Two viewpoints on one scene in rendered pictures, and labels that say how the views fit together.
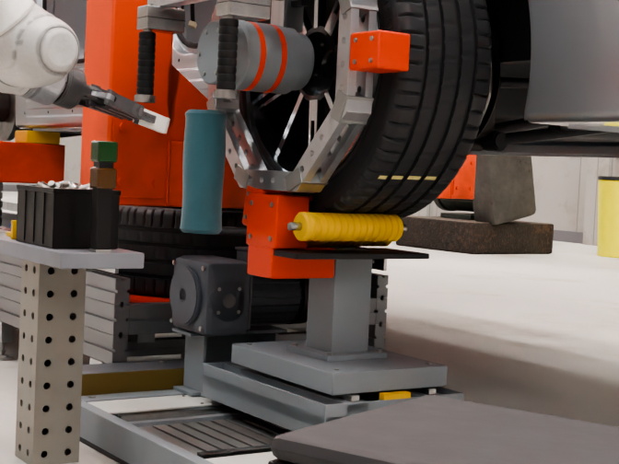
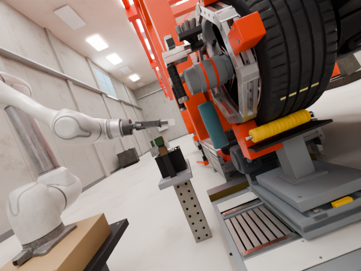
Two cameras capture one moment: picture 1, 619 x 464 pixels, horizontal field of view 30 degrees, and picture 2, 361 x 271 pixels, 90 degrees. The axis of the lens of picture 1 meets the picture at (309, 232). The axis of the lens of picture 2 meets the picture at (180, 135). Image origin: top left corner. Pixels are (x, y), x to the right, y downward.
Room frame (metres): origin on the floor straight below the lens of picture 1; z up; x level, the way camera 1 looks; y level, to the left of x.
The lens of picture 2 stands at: (1.52, -0.19, 0.65)
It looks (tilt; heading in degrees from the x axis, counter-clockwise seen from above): 1 degrees down; 35
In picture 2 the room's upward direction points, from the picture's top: 22 degrees counter-clockwise
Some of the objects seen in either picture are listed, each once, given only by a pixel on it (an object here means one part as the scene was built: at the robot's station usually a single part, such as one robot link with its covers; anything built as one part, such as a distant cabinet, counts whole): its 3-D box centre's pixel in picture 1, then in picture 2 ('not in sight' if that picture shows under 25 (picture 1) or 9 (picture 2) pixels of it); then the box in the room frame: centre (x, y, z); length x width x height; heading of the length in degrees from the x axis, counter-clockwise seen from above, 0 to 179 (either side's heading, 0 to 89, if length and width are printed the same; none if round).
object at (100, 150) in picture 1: (104, 151); (159, 141); (2.18, 0.39, 0.64); 0.04 x 0.04 x 0.04; 34
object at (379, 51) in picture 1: (379, 52); (244, 34); (2.17, -0.11, 0.85); 0.09 x 0.08 x 0.07; 34
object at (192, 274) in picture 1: (258, 319); (266, 158); (2.80, 0.11, 0.26); 0.42 x 0.18 x 0.35; 124
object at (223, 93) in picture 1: (227, 56); (177, 83); (2.15, 0.17, 0.83); 0.04 x 0.04 x 0.16
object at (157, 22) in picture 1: (160, 18); (177, 80); (2.45, 0.33, 0.93); 0.09 x 0.05 x 0.05; 124
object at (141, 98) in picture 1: (145, 65); (178, 98); (2.43, 0.36, 0.83); 0.04 x 0.04 x 0.16
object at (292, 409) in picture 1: (327, 394); (303, 190); (2.54, -0.06, 0.13); 0.50 x 0.36 x 0.10; 34
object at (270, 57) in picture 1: (255, 57); (207, 75); (2.38, 0.13, 0.85); 0.21 x 0.14 x 0.14; 124
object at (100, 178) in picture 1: (102, 178); (163, 150); (2.18, 0.39, 0.59); 0.04 x 0.04 x 0.04; 34
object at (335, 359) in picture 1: (338, 310); (293, 157); (2.52, -0.07, 0.32); 0.40 x 0.30 x 0.28; 34
